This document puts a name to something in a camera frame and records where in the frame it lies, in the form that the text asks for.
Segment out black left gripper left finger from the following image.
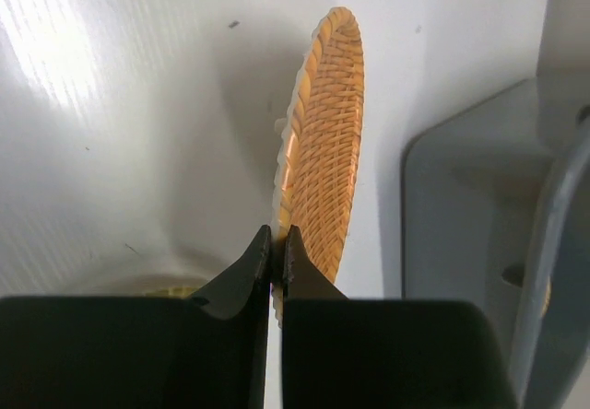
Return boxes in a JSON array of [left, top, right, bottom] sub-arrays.
[[1, 227, 271, 408]]

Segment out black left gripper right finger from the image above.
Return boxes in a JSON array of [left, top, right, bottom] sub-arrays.
[[281, 227, 517, 408]]

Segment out round green-rimmed bamboo tray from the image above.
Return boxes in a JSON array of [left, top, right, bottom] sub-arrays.
[[143, 286, 198, 299]]

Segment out round tan woven tray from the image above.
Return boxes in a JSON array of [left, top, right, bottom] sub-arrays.
[[269, 6, 366, 334]]

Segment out grey plastic bin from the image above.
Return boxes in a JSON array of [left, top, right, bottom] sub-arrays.
[[402, 73, 589, 408]]

